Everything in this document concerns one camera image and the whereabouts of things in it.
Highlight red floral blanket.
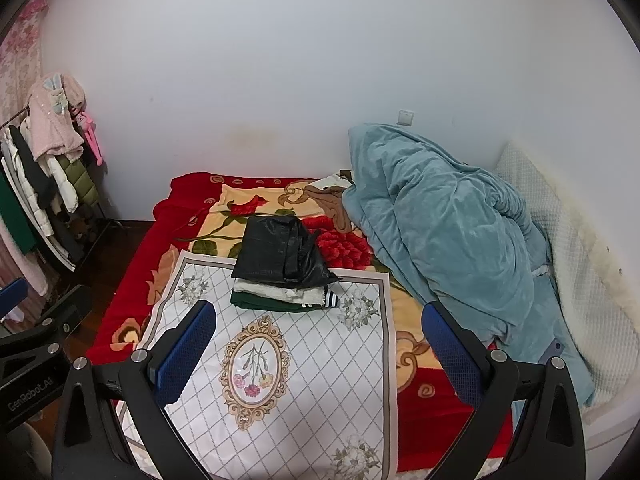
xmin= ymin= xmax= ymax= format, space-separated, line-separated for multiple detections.
xmin=85 ymin=172 xmax=516 ymax=461

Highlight green hanging garment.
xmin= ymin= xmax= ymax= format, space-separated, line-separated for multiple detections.
xmin=0 ymin=170 xmax=37 ymax=257

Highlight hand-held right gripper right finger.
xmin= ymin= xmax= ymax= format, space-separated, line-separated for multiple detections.
xmin=421 ymin=301 xmax=587 ymax=480

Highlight teal quilt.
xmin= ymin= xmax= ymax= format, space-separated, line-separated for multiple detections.
xmin=342 ymin=122 xmax=596 ymax=408

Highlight pink floral curtain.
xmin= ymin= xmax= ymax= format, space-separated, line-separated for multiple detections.
xmin=0 ymin=0 xmax=51 ymax=126

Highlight white folded garment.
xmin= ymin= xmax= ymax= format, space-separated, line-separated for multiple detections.
xmin=233 ymin=280 xmax=331 ymax=306

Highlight pink plush toy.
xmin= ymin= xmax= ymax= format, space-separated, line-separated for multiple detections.
xmin=75 ymin=110 xmax=106 ymax=166

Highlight green folded garment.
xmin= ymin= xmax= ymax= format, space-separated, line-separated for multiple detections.
xmin=230 ymin=287 xmax=342 ymax=314

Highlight clothes rack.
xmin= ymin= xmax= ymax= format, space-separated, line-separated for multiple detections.
xmin=0 ymin=74 xmax=126 ymax=296

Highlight white textured pillow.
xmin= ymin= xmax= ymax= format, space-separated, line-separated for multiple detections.
xmin=495 ymin=140 xmax=640 ymax=441

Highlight pink fleece garment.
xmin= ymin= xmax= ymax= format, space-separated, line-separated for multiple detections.
xmin=25 ymin=74 xmax=87 ymax=161

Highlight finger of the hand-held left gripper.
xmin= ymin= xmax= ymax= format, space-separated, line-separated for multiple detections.
xmin=0 ymin=277 xmax=28 ymax=323
xmin=0 ymin=285 xmax=93 ymax=361

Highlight black leather jacket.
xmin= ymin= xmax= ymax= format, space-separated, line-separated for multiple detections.
xmin=231 ymin=215 xmax=342 ymax=291

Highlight olive puffer jacket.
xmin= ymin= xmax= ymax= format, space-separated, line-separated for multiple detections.
xmin=54 ymin=152 xmax=99 ymax=212

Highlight brown cloth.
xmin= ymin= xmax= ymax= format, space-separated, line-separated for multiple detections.
xmin=300 ymin=182 xmax=358 ymax=233

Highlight white patterned mat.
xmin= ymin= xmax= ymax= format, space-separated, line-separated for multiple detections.
xmin=115 ymin=252 xmax=401 ymax=480

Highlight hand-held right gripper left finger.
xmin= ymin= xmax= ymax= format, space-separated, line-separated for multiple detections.
xmin=51 ymin=300 xmax=217 ymax=480

